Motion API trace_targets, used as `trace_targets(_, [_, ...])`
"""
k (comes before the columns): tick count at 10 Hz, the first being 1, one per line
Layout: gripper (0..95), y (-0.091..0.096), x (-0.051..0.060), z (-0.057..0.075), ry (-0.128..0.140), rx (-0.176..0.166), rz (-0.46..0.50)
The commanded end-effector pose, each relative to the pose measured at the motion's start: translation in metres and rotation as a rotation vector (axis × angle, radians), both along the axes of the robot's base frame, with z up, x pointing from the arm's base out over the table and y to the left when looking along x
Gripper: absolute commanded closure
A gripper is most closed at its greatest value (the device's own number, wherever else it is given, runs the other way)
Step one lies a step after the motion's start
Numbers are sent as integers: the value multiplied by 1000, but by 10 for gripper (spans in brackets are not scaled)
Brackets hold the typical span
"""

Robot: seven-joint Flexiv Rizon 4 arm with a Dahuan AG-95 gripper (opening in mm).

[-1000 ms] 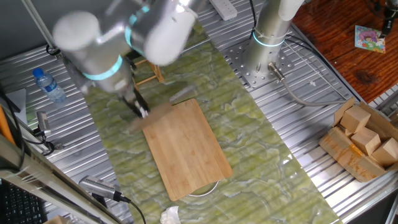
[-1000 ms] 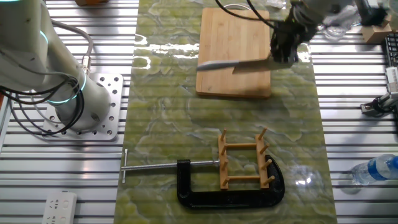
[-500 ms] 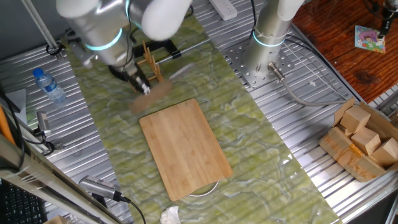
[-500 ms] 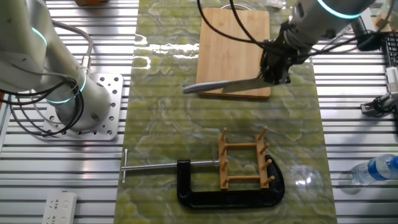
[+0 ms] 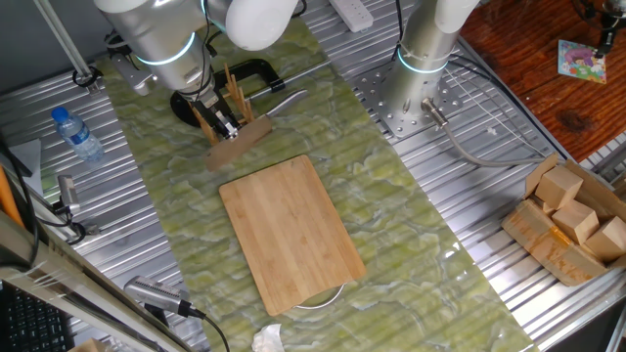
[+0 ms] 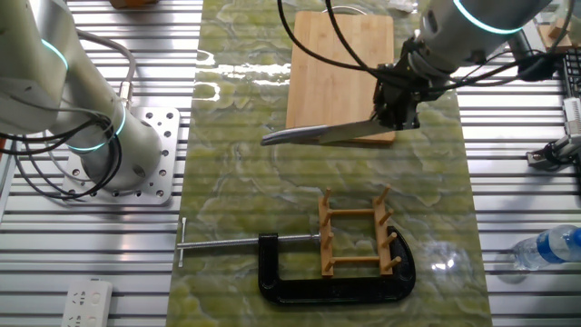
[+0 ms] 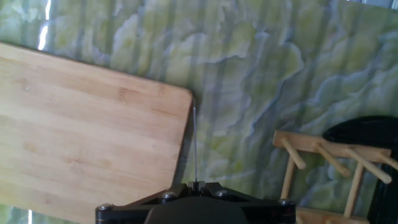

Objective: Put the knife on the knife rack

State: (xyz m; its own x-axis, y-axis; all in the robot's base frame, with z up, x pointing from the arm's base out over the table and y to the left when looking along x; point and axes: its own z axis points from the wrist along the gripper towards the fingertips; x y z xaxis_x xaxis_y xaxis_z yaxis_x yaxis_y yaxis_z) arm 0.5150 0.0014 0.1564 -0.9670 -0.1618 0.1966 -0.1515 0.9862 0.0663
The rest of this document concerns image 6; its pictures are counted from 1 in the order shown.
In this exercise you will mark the silver ribbed camera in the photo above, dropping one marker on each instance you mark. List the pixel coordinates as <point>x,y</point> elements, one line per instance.
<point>574,115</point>

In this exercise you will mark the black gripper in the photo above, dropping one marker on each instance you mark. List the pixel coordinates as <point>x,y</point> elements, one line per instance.
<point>399,97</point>

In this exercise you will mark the bamboo cutting board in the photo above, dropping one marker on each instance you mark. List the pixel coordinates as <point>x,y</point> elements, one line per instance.
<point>327,91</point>

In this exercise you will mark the green marble pattern mat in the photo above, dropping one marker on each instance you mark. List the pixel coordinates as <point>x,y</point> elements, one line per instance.
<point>249,191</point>

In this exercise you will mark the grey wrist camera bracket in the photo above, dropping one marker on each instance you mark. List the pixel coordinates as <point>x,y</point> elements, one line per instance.
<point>535,59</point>

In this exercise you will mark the light wooden block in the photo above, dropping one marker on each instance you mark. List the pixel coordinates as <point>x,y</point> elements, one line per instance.
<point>556,43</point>

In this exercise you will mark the small grey clamped camera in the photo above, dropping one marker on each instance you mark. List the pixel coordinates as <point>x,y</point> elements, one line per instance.
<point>558,152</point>

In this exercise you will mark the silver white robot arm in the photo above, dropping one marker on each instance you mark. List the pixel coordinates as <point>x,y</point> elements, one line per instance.
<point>36,68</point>

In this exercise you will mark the small light wooden cube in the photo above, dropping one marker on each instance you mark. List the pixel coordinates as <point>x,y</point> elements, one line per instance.
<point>557,29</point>

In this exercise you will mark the white power strip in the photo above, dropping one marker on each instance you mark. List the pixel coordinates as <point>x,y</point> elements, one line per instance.
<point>86,304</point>

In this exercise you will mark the aluminium robot mounting plate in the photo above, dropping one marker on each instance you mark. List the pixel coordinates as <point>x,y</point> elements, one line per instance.
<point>165,150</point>

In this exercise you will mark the clear water bottle blue label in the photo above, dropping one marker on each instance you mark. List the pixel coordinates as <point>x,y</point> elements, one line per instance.
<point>549,247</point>

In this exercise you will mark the steel cleaver knife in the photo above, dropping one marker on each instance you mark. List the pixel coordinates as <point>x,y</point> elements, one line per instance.
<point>295,135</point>

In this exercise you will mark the wooden peg knife rack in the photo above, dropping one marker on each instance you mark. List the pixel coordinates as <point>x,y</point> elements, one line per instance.
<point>380,236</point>

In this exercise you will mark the black C-clamp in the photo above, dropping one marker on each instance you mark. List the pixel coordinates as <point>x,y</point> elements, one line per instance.
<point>336,295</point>

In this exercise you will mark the black keyboard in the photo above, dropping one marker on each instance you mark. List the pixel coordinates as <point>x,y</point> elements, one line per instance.
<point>573,72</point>

